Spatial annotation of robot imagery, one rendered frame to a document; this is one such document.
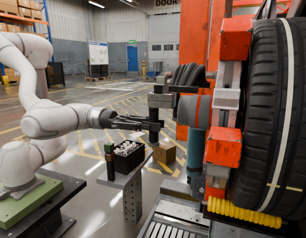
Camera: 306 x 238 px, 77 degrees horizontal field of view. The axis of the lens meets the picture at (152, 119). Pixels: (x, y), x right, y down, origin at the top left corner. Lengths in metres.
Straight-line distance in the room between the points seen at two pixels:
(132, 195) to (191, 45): 1.00
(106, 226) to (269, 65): 1.32
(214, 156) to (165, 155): 1.58
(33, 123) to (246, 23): 0.65
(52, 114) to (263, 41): 0.64
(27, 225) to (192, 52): 1.26
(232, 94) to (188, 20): 0.80
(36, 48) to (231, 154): 1.08
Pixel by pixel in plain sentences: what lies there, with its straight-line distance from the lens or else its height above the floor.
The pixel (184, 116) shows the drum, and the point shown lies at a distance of 0.77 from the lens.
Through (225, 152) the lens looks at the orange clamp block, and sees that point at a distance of 0.48.
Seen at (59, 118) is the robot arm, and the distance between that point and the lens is 0.71.
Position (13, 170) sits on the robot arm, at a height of 0.50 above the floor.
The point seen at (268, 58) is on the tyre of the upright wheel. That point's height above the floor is 1.06.
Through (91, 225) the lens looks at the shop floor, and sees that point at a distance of 1.52.
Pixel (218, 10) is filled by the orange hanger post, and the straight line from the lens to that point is 3.23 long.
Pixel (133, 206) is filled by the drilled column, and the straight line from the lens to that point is 1.38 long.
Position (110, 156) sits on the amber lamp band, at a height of 0.60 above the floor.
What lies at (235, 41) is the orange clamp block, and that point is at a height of 1.10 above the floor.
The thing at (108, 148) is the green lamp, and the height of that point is 0.65.
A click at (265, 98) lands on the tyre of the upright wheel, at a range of 0.50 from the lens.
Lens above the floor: 1.05
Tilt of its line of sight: 17 degrees down
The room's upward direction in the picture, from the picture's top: straight up
